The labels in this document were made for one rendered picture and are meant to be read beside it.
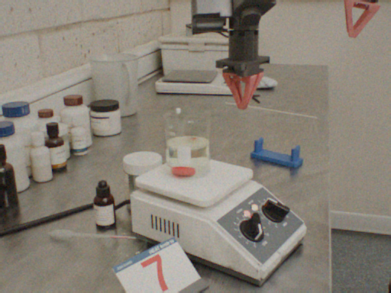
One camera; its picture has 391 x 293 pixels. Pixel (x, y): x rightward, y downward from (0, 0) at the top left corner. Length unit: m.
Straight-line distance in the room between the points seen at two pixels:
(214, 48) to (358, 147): 0.82
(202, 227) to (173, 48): 1.19
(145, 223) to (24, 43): 0.63
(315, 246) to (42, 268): 0.35
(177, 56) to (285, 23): 0.53
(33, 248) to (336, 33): 1.59
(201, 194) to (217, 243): 0.06
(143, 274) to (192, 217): 0.09
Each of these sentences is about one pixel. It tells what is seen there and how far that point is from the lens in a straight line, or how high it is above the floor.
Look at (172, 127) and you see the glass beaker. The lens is 0.58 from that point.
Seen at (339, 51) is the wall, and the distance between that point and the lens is 2.02.
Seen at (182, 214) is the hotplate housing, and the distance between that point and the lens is 0.57.
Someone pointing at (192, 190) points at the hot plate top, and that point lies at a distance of 0.58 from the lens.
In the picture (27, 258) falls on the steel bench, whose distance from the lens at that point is 0.65.
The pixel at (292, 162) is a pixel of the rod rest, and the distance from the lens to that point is 0.89.
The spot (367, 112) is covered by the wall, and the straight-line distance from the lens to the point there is 2.07.
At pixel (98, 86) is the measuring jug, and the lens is 1.22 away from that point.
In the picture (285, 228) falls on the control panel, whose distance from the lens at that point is 0.61.
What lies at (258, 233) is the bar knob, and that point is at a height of 0.81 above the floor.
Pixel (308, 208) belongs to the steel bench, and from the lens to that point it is 0.74.
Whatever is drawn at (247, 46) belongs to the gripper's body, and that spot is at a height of 0.97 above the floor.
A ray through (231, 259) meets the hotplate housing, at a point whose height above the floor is 0.78.
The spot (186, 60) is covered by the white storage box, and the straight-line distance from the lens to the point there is 1.69.
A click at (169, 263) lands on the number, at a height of 0.77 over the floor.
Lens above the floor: 1.08
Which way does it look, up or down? 20 degrees down
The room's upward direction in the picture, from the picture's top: 1 degrees counter-clockwise
